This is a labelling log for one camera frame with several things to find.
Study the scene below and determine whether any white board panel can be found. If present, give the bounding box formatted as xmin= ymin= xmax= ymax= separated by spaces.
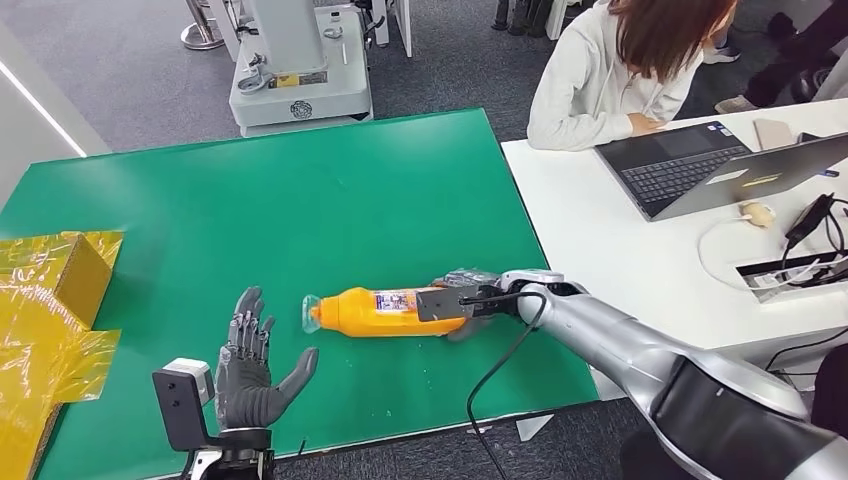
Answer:
xmin=370 ymin=0 xmax=416 ymax=59

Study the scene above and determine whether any orange bottle with clear cap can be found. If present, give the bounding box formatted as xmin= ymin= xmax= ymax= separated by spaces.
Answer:
xmin=301 ymin=286 xmax=469 ymax=340

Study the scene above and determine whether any yellow taped cardboard box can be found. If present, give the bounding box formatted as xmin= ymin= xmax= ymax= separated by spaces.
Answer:
xmin=0 ymin=229 xmax=126 ymax=480

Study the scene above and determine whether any beige small object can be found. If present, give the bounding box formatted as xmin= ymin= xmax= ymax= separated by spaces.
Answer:
xmin=739 ymin=201 xmax=777 ymax=229

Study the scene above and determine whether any grey laptop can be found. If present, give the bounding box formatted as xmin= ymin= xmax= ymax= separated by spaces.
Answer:
xmin=594 ymin=121 xmax=848 ymax=223

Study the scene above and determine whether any white cable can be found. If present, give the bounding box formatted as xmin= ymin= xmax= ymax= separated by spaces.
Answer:
xmin=696 ymin=213 xmax=826 ymax=293

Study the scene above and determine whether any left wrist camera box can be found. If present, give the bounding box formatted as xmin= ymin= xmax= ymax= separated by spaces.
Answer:
xmin=151 ymin=357 xmax=220 ymax=454

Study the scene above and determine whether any chrome stanchion base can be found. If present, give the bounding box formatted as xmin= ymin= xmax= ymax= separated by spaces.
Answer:
xmin=180 ymin=0 xmax=227 ymax=52

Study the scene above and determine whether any white robot stand with column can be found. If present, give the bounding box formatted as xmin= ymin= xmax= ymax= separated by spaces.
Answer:
xmin=225 ymin=0 xmax=376 ymax=139

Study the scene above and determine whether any beige phone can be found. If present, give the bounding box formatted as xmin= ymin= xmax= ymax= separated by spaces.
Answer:
xmin=753 ymin=118 xmax=797 ymax=152

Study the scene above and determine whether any black power adapter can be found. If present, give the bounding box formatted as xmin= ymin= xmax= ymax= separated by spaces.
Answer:
xmin=784 ymin=192 xmax=837 ymax=250

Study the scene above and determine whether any person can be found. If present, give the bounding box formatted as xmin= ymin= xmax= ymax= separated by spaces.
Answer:
xmin=526 ymin=0 xmax=740 ymax=154
xmin=702 ymin=0 xmax=848 ymax=116

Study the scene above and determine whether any black cable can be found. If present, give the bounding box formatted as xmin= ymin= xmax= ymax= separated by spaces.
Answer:
xmin=458 ymin=291 xmax=550 ymax=480

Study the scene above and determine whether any desk cable socket box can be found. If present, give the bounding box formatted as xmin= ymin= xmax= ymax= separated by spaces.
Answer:
xmin=735 ymin=249 xmax=848 ymax=304

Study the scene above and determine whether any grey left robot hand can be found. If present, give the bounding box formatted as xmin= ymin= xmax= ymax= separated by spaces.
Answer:
xmin=215 ymin=286 xmax=321 ymax=433

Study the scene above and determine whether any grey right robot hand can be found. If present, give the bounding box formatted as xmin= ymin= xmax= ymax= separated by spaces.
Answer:
xmin=433 ymin=268 xmax=512 ymax=343

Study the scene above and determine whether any white triangular floor sticker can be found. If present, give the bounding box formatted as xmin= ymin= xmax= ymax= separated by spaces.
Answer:
xmin=514 ymin=413 xmax=555 ymax=444

